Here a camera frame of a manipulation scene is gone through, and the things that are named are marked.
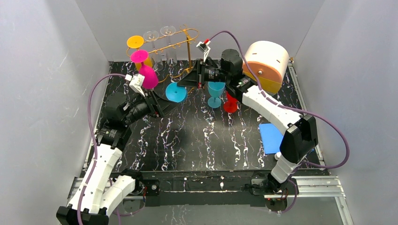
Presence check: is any gold wire wine glass rack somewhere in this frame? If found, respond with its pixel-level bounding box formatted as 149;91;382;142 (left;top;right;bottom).
134;24;199;84

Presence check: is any clear wine glass right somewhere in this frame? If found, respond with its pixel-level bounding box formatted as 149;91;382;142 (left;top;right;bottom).
161;25;177;67

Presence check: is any yellow wine glass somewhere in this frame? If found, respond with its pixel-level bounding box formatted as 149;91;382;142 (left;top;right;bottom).
126;35;153;68

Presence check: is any magenta wine glass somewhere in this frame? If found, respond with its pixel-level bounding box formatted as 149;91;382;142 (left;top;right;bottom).
130;50;159;89

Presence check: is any teal blue wine glass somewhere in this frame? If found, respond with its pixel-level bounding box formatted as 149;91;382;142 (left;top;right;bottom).
165;82;187;103

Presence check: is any clear wine glass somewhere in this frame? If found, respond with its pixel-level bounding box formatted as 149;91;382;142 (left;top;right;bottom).
144;30;163;71
161;25;177;67

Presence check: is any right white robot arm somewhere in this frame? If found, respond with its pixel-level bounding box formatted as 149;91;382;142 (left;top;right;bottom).
177;49;318;191

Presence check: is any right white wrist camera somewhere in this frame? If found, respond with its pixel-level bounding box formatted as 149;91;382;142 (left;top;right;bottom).
196;39;211;64

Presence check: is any blue flat board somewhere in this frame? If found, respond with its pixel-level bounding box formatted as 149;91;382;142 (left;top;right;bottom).
259;123;315;155

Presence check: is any round pastel drawer cabinet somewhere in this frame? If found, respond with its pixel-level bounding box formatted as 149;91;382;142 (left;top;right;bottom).
245;41;289;96

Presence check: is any red wine glass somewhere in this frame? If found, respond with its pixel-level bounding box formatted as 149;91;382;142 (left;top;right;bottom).
223;92;238;113

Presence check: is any clear wine glass left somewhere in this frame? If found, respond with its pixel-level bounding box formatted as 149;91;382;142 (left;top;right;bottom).
144;30;163;71

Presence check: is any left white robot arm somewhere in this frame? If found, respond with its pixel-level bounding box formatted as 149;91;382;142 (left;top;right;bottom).
56;91;179;225

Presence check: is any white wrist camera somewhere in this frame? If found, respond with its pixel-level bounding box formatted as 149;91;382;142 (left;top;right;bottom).
196;39;211;64
125;74;146;97

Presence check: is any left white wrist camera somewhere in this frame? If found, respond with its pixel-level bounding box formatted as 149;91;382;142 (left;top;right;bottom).
125;74;146;97

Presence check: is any light blue wine glass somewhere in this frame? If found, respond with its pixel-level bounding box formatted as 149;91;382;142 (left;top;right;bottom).
207;82;225;108

